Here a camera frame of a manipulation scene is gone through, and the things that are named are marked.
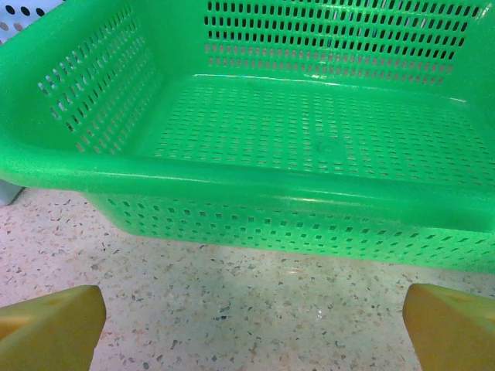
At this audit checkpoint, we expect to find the green plastic basket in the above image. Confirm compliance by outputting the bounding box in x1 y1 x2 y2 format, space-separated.
0 0 495 274

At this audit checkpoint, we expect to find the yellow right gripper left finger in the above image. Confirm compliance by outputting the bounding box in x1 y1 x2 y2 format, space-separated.
0 284 108 371

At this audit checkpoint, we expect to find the light grey plastic basket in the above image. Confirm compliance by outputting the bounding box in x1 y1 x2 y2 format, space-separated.
0 0 60 206

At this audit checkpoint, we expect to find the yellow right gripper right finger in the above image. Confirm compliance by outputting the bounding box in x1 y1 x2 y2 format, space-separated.
401 283 495 371

